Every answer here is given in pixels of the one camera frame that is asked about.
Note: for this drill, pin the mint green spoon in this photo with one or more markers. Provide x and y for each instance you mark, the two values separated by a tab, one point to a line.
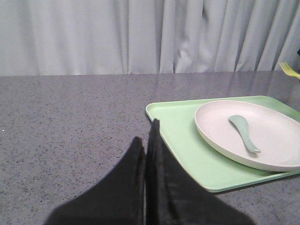
242	127

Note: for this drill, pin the beige round plate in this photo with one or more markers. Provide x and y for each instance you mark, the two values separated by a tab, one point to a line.
276	135

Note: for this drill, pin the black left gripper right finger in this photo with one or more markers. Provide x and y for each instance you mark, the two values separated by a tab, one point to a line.
173	197

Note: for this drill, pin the yellow plastic fork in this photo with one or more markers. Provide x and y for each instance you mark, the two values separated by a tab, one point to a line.
288	70

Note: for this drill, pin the light green tray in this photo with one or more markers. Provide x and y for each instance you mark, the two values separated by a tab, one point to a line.
212	170

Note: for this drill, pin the grey curtain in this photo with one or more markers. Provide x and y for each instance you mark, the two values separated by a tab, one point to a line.
94	37

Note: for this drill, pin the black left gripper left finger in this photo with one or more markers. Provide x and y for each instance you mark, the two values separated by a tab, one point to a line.
116	200

